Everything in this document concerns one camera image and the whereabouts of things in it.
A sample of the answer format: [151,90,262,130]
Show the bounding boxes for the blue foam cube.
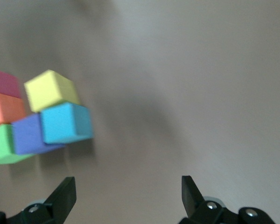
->
[40,102,94,144]

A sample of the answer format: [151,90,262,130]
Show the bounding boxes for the yellow foam cube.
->
[24,69,81,113]

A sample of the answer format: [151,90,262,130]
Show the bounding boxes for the paper table cover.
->
[0,0,280,224]

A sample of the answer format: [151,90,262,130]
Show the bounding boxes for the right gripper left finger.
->
[0,176,77,224]

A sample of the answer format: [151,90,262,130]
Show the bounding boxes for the purple foam cube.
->
[11,113,66,155]

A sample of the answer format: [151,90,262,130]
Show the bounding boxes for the red foam cube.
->
[0,68,21,98]

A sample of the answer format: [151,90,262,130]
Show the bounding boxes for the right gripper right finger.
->
[178,175,276,224]

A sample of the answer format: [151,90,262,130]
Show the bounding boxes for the green foam cube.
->
[0,123,35,166]

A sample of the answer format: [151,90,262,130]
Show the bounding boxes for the orange foam cube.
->
[0,92,27,129]

